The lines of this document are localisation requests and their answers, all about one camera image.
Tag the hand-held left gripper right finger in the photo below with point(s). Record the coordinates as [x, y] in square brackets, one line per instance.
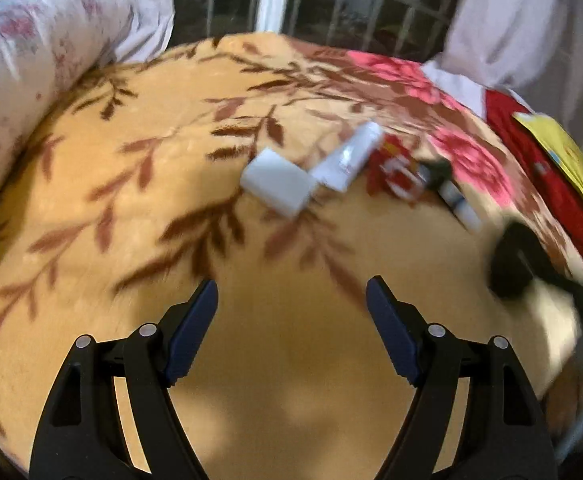
[391, 331]

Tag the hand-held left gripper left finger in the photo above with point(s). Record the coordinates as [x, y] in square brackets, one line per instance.
[194, 331]

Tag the yellow leaf-print blanket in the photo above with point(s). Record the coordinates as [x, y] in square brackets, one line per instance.
[281, 270]

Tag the yellow cartoon pillow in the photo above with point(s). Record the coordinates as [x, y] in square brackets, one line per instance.
[571, 160]

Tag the small white striped tube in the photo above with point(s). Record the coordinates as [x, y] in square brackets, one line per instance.
[460, 207]

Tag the red cloth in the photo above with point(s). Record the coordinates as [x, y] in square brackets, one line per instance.
[521, 145]

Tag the red and white packet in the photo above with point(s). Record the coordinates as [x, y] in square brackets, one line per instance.
[391, 170]

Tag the small black object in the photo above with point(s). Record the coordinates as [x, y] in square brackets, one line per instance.
[434, 172]

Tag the white rectangular box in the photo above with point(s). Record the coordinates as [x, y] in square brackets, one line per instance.
[276, 182]

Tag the short white squeeze tube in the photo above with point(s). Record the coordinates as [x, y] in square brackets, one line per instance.
[349, 157]

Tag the sheer white curtain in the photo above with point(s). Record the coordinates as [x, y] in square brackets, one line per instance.
[521, 35]
[146, 10]

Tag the rolled floral quilt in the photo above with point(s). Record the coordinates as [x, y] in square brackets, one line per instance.
[31, 60]

